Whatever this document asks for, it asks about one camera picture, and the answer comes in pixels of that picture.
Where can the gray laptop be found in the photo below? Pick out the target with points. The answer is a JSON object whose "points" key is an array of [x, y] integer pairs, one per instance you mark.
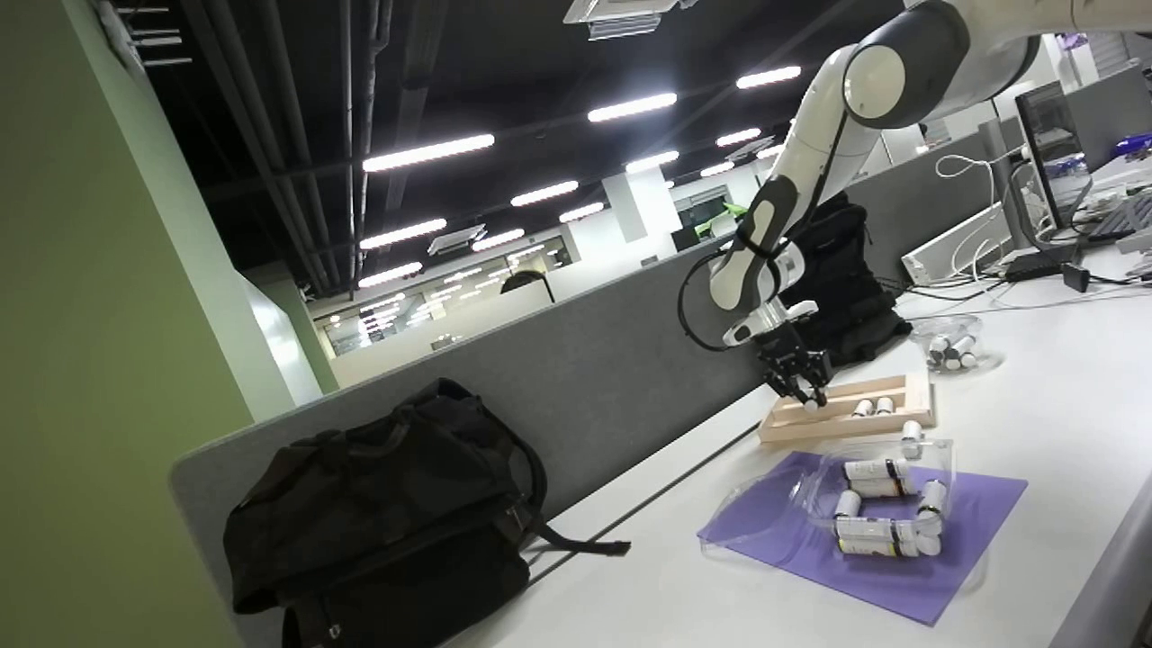
{"points": [[1120, 219]]}

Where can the gray monitor back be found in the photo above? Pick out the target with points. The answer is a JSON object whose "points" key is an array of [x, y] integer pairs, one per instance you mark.
{"points": [[1116, 111]]}

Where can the clear plastic object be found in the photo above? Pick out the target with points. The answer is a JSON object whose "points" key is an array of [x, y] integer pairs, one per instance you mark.
{"points": [[981, 346]]}

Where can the ceiling light tube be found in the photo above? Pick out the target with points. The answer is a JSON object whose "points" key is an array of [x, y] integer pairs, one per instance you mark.
{"points": [[406, 232], [545, 193], [652, 159], [770, 76], [630, 105], [431, 154]]}

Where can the black duffel bag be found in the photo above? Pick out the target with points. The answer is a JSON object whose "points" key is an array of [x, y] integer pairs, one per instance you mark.
{"points": [[382, 517]]}

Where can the purple mat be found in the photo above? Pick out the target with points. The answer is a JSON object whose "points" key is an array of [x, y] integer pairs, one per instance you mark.
{"points": [[972, 526]]}

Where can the gray desk partition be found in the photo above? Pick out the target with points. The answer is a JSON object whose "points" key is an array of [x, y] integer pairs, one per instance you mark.
{"points": [[599, 360]]}

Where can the wooden tray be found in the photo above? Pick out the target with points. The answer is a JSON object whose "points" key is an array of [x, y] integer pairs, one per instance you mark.
{"points": [[840, 432]]}

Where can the black computer monitor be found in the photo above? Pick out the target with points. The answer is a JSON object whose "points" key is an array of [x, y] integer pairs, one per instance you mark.
{"points": [[1044, 147]]}

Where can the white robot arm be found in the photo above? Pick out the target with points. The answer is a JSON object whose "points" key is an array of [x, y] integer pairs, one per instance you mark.
{"points": [[814, 147]]}

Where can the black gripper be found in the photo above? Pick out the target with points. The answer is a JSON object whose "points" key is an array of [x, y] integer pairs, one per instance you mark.
{"points": [[795, 346]]}

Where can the black power adapter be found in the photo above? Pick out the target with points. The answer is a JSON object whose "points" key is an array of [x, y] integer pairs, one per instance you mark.
{"points": [[1034, 265]]}

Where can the white labelled bottle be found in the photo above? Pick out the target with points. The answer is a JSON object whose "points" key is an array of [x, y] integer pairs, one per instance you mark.
{"points": [[870, 543], [911, 442], [867, 409], [890, 406], [872, 477], [846, 504], [934, 495]]}

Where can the white flat device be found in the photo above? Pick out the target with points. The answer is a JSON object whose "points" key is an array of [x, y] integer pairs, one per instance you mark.
{"points": [[960, 247]]}

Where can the black backpack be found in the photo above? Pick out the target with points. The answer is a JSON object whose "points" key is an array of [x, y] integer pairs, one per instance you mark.
{"points": [[860, 289]]}

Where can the ceiling air vent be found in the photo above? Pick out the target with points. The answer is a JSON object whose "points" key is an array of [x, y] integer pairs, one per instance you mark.
{"points": [[623, 16]]}

